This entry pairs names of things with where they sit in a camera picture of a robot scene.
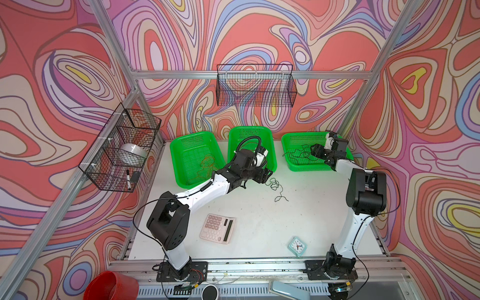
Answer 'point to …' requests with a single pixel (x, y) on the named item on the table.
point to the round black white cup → (209, 292)
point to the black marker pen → (128, 179)
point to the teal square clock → (297, 246)
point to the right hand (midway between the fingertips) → (316, 151)
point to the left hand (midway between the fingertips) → (270, 170)
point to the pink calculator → (218, 228)
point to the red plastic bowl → (109, 285)
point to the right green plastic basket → (297, 154)
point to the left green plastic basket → (195, 157)
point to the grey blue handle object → (288, 291)
